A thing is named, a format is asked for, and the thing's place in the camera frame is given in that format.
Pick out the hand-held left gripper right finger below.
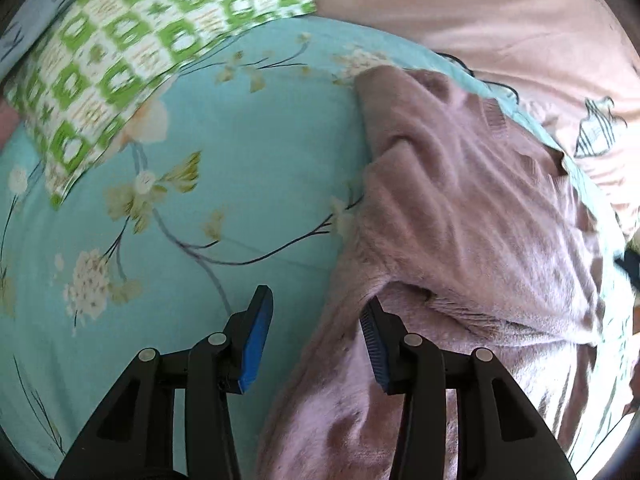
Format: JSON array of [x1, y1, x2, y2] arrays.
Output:
[[359, 296, 578, 480]]

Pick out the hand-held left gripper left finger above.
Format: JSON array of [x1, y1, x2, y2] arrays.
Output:
[[54, 285, 275, 480]]

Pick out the mauve knit sweater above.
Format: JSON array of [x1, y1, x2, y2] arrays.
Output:
[[255, 66, 631, 480]]

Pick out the turquoise floral bedsheet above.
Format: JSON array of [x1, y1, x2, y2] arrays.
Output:
[[0, 15, 640, 480]]

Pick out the green checkered pillow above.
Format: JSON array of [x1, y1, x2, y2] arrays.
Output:
[[4, 0, 318, 211]]

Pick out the mauve pink sheet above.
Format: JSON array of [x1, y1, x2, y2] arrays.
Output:
[[0, 100, 23, 148]]

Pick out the pink quilt with plaid hearts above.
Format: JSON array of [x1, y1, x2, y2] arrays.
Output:
[[280, 0, 640, 241]]

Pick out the grey lettered pillow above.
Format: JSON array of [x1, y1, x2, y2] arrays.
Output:
[[0, 0, 108, 78]]

